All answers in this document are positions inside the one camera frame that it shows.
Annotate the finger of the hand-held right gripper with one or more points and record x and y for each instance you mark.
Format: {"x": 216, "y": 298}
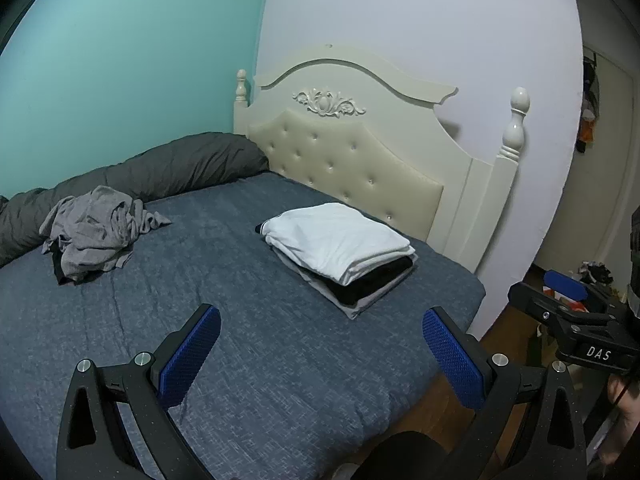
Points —
{"x": 530, "y": 300}
{"x": 565, "y": 285}

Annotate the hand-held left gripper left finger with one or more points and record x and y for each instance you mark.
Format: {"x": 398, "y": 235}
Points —
{"x": 192, "y": 355}

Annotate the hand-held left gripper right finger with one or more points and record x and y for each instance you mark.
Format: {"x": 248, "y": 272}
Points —
{"x": 452, "y": 355}

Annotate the white polo shirt black collar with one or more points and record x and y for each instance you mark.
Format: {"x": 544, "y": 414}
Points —
{"x": 330, "y": 232}

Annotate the hanging clothes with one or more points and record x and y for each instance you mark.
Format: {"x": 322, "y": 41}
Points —
{"x": 590, "y": 90}

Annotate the person's right hand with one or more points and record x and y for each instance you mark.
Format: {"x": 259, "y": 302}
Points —
{"x": 631, "y": 420}

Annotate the black white cloth heap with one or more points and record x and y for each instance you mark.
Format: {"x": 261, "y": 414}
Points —
{"x": 597, "y": 272}

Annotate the bed with blue sheet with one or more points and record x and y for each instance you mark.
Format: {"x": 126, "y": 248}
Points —
{"x": 250, "y": 335}

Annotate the beige door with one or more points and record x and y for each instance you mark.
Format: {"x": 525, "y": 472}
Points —
{"x": 600, "y": 200}

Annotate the folded grey garment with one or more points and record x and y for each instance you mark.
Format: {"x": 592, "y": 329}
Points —
{"x": 357, "y": 310}

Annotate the folded black garment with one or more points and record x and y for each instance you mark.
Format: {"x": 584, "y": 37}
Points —
{"x": 370, "y": 285}

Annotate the folded white garment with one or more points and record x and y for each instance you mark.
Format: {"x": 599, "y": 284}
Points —
{"x": 352, "y": 275}

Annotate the crumpled grey shirt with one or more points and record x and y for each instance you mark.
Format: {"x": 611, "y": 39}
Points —
{"x": 95, "y": 230}

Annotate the dark grey rolled duvet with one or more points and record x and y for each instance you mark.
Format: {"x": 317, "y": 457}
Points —
{"x": 175, "y": 165}

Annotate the cream tufted headboard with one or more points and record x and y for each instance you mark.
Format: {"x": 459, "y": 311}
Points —
{"x": 350, "y": 160}

